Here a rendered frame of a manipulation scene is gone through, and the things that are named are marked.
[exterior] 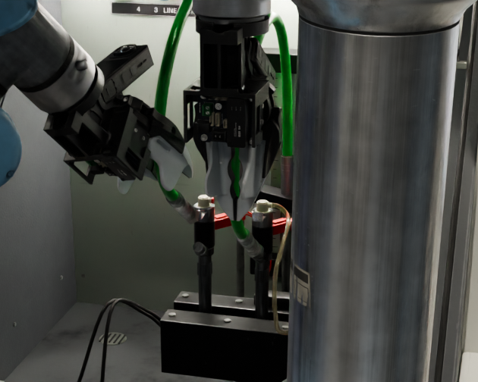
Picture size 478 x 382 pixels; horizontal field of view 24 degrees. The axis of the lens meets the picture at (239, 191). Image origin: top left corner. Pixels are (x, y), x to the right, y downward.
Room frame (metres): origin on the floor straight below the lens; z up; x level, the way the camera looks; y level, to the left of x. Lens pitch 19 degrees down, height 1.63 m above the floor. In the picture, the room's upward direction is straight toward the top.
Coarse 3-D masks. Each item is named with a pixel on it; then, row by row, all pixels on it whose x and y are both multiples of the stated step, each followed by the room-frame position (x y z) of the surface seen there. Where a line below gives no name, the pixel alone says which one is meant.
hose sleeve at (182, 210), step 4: (180, 196) 1.26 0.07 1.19; (168, 200) 1.26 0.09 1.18; (176, 200) 1.26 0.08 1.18; (180, 200) 1.26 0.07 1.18; (184, 200) 1.28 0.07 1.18; (172, 204) 1.26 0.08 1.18; (176, 204) 1.26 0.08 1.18; (180, 204) 1.27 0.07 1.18; (184, 204) 1.28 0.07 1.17; (188, 204) 1.30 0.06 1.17; (176, 208) 1.28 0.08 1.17; (180, 208) 1.28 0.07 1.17; (184, 208) 1.29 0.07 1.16; (188, 208) 1.30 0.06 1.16; (192, 208) 1.31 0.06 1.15; (180, 212) 1.29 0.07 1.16; (184, 212) 1.29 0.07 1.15; (188, 212) 1.30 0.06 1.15; (192, 212) 1.31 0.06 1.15; (184, 216) 1.31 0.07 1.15; (188, 216) 1.31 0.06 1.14; (192, 216) 1.32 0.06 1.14
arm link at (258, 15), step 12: (204, 0) 1.03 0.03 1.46; (216, 0) 1.02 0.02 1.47; (228, 0) 1.02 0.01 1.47; (240, 0) 1.02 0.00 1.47; (252, 0) 1.02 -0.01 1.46; (264, 0) 1.03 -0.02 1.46; (204, 12) 1.03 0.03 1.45; (216, 12) 1.02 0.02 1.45; (228, 12) 1.02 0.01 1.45; (240, 12) 1.02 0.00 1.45; (252, 12) 1.02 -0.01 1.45; (264, 12) 1.03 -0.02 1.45; (216, 24) 1.03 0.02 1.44; (228, 24) 1.02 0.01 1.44
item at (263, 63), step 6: (252, 42) 1.06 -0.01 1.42; (258, 42) 1.07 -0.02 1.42; (252, 48) 1.06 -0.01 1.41; (258, 48) 1.07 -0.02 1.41; (252, 54) 1.06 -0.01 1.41; (258, 54) 1.07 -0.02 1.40; (264, 54) 1.09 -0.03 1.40; (252, 60) 1.06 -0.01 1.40; (258, 60) 1.07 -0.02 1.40; (264, 60) 1.09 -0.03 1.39; (258, 66) 1.07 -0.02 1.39; (264, 66) 1.09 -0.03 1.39; (270, 66) 1.12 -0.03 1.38; (258, 72) 1.08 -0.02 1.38; (264, 72) 1.09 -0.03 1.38; (270, 72) 1.12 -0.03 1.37; (270, 78) 1.12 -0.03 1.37
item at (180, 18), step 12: (192, 0) 1.33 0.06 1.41; (180, 12) 1.31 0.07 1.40; (180, 24) 1.29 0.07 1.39; (168, 36) 1.28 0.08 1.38; (180, 36) 1.28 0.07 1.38; (168, 48) 1.26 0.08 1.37; (168, 60) 1.25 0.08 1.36; (168, 72) 1.24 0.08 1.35; (168, 84) 1.24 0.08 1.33; (156, 96) 1.23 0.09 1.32; (156, 108) 1.22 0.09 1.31; (156, 168) 1.22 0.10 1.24; (168, 192) 1.24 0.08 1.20
